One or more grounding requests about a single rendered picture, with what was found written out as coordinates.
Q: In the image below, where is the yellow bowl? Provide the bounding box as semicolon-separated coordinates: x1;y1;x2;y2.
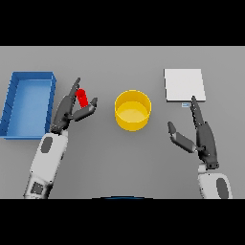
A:
114;89;152;132

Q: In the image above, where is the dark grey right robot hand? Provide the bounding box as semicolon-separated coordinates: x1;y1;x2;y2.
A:
167;95;220;170

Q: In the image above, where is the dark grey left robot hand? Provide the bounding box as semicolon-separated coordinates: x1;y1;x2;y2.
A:
50;77;99;136

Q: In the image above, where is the blue tray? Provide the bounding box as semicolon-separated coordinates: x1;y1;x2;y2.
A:
0;71;57;141

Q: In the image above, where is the red beaker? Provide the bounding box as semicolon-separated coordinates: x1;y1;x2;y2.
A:
76;88;90;109

